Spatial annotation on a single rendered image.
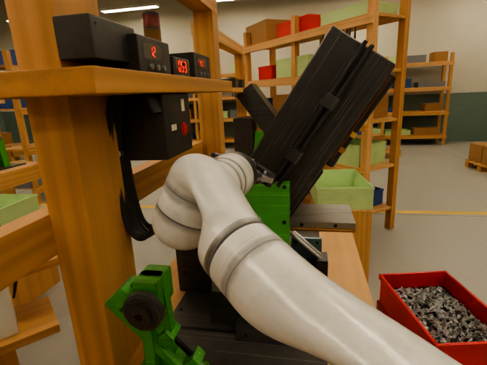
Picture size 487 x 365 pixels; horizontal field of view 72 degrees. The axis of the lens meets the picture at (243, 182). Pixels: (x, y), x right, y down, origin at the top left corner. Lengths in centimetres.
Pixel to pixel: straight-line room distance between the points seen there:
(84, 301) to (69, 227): 17
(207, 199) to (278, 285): 11
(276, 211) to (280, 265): 60
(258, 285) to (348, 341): 7
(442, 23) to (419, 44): 67
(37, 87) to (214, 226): 39
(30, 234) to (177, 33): 995
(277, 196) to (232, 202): 54
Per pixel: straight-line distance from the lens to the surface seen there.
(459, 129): 1055
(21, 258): 74
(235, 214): 30
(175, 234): 35
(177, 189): 34
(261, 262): 26
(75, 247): 77
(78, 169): 70
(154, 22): 112
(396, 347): 23
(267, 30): 469
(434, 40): 1027
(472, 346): 99
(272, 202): 85
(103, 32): 68
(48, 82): 59
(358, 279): 117
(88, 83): 55
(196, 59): 107
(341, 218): 101
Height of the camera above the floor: 149
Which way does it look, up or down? 15 degrees down
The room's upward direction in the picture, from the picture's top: 3 degrees counter-clockwise
